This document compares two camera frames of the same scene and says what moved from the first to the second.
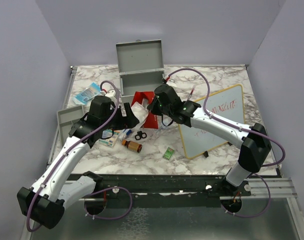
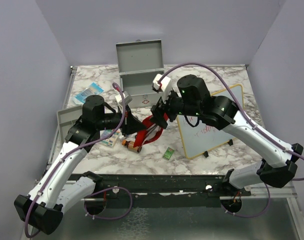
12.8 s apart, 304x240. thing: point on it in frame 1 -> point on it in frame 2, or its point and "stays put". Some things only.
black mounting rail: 170,190 stays put
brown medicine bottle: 132,145 stays put
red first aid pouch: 144,98 -> 151,133
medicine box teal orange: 110,141 stays put
